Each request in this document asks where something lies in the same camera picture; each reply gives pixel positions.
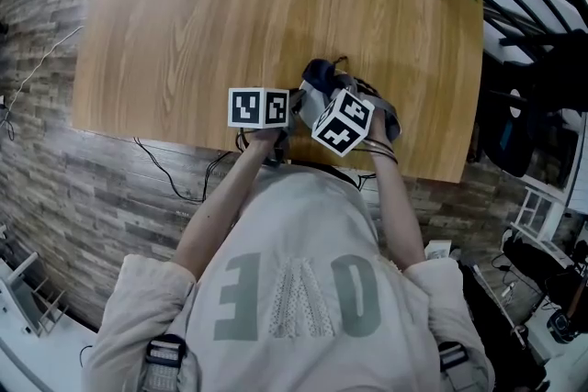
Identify person's right hand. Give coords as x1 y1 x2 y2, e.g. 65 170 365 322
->
367 106 394 146

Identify person's right forearm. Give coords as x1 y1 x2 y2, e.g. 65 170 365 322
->
367 145 427 274

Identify thin wrist bracelets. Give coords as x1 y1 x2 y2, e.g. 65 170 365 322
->
360 136 400 165

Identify person's left forearm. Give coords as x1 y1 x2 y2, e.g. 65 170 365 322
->
172 127 282 280

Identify person's light printed shirt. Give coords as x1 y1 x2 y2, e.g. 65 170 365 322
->
81 160 496 392

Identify black strap buckle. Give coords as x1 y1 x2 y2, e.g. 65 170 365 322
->
143 333 188 392
436 340 470 374

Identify white floor cable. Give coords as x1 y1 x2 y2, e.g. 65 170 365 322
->
7 24 86 108

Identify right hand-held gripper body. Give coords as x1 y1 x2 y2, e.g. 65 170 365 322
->
311 77 383 159

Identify black metal chair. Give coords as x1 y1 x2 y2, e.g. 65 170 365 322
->
479 0 588 70

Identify black floor cable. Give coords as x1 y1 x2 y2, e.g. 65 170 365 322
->
131 134 236 204

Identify black bag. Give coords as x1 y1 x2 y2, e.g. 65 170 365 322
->
477 86 538 178

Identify dark blue grey cloth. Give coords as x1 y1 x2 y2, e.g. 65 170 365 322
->
301 56 404 142

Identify white wire rack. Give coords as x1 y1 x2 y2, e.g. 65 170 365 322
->
0 250 71 338

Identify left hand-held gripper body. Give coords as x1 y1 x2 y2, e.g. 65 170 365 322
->
227 86 296 167

